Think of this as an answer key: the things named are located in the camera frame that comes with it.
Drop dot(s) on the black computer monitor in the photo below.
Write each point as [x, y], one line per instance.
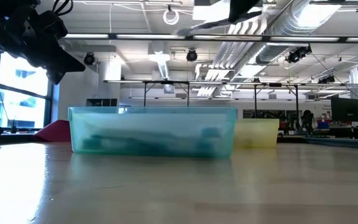
[346, 110]

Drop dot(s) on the black ceiling camera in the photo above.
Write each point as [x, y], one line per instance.
[191, 55]
[89, 58]
[295, 55]

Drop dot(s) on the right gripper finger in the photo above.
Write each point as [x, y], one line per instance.
[241, 9]

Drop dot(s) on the green translucent plastic bin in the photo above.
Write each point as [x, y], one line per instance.
[154, 130]

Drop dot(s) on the purple toothbrush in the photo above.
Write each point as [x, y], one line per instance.
[216, 25]

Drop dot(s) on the white ceiling light panel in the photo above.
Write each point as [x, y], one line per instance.
[210, 12]

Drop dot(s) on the black stand frame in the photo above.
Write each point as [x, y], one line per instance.
[255, 102]
[145, 96]

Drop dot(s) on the blue-edged background table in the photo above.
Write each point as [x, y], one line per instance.
[346, 143]

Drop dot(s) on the person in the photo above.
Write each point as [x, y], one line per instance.
[308, 119]

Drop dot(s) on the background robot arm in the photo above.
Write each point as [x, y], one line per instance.
[291, 124]

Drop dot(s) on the overhead rig light bar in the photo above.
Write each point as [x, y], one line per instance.
[190, 37]

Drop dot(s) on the yellow plastic bin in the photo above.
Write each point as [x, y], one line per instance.
[256, 133]

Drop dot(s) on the silver ventilation duct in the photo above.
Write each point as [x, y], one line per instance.
[291, 28]

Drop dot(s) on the magenta plastic bin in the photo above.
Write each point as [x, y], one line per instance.
[54, 132]

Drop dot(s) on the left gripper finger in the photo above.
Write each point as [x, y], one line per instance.
[61, 63]

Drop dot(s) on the dark background box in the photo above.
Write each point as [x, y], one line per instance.
[101, 102]

